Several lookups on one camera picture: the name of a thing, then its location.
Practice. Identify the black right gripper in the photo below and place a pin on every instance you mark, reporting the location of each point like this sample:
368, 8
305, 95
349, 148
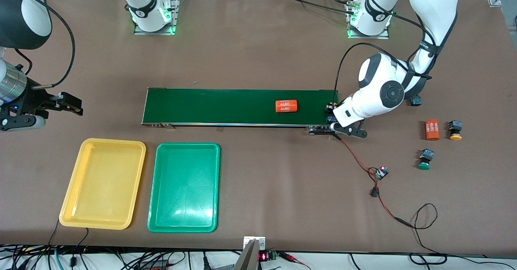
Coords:
30, 101

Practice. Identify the yellow push button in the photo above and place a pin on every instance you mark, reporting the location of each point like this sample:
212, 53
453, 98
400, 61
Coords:
455, 130
332, 119

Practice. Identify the orange 4680 battery cylinder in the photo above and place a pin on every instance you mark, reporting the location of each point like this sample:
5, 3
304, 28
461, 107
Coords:
286, 106
432, 129

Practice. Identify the green push button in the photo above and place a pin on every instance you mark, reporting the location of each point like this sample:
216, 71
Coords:
416, 100
425, 160

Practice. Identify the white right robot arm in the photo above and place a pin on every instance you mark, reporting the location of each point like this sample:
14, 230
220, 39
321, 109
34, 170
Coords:
28, 15

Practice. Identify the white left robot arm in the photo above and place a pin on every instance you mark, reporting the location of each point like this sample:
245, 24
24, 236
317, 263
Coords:
379, 88

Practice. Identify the small controller circuit board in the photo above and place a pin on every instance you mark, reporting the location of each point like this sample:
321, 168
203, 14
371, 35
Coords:
381, 173

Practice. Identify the yellow plastic tray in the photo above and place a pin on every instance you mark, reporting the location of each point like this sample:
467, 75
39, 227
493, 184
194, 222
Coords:
103, 183

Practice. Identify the green conveyor belt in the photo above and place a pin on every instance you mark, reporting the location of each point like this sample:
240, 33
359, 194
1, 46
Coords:
222, 106

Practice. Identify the green plastic tray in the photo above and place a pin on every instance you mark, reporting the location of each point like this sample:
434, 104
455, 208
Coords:
183, 187

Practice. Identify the red clip lead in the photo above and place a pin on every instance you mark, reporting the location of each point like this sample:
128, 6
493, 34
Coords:
291, 257

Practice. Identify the red digit display module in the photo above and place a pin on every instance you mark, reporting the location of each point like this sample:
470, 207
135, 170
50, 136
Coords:
264, 256

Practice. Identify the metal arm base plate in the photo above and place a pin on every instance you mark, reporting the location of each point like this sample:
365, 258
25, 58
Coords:
175, 15
369, 36

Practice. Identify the silver mounting bracket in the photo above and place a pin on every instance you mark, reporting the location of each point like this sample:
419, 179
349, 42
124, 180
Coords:
260, 241

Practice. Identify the grey camera stand beam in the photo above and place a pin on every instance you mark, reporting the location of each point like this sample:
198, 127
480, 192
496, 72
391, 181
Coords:
247, 260

